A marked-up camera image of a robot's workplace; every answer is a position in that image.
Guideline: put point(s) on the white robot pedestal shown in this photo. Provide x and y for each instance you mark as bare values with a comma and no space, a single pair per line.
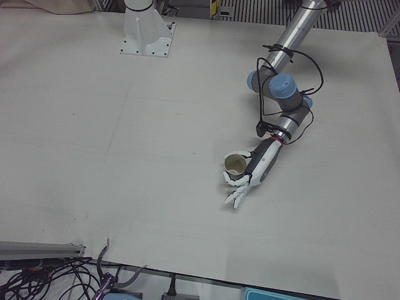
143,34

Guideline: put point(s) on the beige paper cup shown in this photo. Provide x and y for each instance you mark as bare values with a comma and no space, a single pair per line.
235,165

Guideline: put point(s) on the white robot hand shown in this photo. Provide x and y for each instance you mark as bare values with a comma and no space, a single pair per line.
265,159

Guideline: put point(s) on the aluminium profile post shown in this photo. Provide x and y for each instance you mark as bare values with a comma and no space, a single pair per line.
40,248

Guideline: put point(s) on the metal claw tool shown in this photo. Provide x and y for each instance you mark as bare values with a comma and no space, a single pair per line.
107,279

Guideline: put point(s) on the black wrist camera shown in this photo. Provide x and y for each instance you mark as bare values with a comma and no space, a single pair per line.
263,128

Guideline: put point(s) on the beige cloth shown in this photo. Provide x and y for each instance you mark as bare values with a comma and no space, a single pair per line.
62,6

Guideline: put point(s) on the dark grey box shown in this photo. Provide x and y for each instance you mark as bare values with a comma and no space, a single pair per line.
181,297

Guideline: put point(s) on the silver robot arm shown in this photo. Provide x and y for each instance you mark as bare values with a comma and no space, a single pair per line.
282,87

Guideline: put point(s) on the light blue plastic bin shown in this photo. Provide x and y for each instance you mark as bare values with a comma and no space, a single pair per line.
272,294

